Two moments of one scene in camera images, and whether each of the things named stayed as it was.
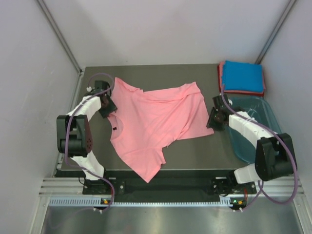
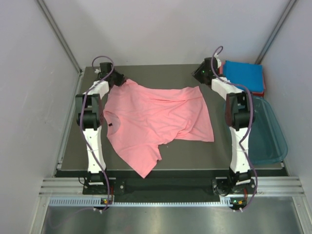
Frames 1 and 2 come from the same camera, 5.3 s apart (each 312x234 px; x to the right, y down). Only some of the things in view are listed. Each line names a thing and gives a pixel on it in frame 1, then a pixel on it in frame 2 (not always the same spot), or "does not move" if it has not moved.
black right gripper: x=210 y=123 → x=196 y=73
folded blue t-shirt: x=243 y=76 does not move
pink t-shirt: x=144 y=122 does not move
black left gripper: x=112 y=107 → x=121 y=79
